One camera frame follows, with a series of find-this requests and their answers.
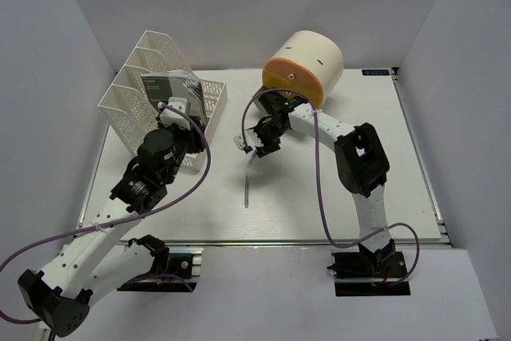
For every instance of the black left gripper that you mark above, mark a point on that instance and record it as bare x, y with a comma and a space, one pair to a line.
196, 140

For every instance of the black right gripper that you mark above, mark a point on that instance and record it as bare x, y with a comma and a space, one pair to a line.
267, 148

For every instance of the blue slim pastel pen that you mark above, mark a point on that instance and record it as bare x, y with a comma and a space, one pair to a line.
252, 158

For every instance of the yellow drawer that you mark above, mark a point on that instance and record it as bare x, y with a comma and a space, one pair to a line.
293, 83

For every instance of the grey setup guide booklet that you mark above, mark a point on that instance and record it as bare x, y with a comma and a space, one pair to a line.
159, 87

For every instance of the orange drawer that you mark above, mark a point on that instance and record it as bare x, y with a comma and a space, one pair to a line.
280, 72

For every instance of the purple slim pastel pen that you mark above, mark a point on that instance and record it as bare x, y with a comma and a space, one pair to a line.
246, 191

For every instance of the cream round drawer cabinet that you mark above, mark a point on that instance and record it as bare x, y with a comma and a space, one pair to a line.
317, 53

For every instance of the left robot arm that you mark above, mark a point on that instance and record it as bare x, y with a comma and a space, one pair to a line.
62, 292

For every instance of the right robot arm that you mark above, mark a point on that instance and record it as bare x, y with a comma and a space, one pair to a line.
361, 161

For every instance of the white perforated file organizer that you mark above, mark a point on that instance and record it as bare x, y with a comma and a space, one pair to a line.
127, 107

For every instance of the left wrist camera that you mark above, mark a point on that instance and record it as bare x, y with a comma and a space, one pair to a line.
175, 112

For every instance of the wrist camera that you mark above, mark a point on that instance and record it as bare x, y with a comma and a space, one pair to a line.
175, 112
244, 142

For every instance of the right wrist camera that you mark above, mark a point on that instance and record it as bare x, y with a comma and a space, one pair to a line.
244, 142

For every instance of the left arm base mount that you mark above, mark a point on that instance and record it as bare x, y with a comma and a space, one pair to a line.
179, 273

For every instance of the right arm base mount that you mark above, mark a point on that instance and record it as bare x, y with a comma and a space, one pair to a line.
354, 277

